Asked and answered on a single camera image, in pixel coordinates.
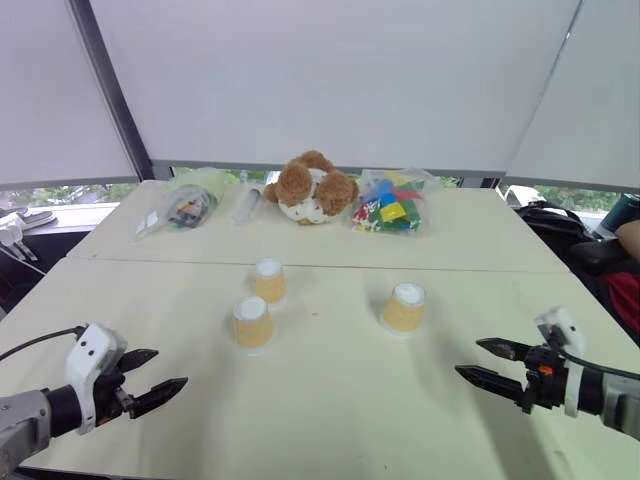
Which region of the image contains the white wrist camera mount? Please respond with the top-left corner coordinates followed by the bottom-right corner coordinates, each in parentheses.
top-left (534, 306), bottom-right (587, 418)
top-left (64, 323), bottom-right (129, 436)

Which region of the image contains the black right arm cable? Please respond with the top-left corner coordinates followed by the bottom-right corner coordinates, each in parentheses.
top-left (552, 329), bottom-right (640, 381)

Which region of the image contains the person in red clothing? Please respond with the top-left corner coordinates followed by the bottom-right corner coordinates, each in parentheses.
top-left (597, 219), bottom-right (640, 349)

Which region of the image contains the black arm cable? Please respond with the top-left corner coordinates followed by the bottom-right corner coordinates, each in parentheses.
top-left (552, 329), bottom-right (640, 381)
top-left (0, 326), bottom-right (87, 361)

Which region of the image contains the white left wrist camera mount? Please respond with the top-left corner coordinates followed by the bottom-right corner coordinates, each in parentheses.
top-left (64, 323), bottom-right (129, 436)

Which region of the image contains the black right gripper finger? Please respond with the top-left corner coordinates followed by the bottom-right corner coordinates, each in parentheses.
top-left (475, 337), bottom-right (532, 365)
top-left (454, 365), bottom-right (526, 405)

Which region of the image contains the white sandal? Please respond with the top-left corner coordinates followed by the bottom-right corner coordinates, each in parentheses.
top-left (14, 209), bottom-right (57, 232)

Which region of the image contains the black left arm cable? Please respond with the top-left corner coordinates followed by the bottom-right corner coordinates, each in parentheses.
top-left (0, 326), bottom-right (87, 361)

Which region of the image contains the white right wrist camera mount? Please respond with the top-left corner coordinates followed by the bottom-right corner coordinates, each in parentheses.
top-left (534, 306), bottom-right (587, 418)

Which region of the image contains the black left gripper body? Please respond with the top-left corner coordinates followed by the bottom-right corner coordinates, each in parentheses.
top-left (92, 368), bottom-right (137, 427)

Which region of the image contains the black backpack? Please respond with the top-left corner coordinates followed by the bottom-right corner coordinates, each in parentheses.
top-left (514, 201), bottom-right (609, 261)

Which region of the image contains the bag of colourful building blocks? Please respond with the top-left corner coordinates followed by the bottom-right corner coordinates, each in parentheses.
top-left (350, 166), bottom-right (446, 237)

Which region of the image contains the yellow paper cup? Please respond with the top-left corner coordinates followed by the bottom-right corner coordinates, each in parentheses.
top-left (252, 257), bottom-right (291, 310)
top-left (231, 295), bottom-right (276, 357)
top-left (380, 282), bottom-right (428, 341)

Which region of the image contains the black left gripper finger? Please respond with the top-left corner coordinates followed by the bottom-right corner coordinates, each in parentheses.
top-left (119, 348), bottom-right (160, 374)
top-left (127, 377), bottom-right (190, 420)

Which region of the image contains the clear bag with green cloth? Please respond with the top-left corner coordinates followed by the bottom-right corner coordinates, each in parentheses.
top-left (130, 167), bottom-right (229, 242)

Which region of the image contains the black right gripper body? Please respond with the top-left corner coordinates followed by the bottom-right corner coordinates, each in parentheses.
top-left (519, 345), bottom-right (569, 415)

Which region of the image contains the brown white plush toy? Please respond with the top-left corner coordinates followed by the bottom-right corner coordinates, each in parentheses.
top-left (263, 150), bottom-right (360, 227)

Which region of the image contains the dark window frame post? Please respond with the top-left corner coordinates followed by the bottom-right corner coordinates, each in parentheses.
top-left (64, 0), bottom-right (156, 182)

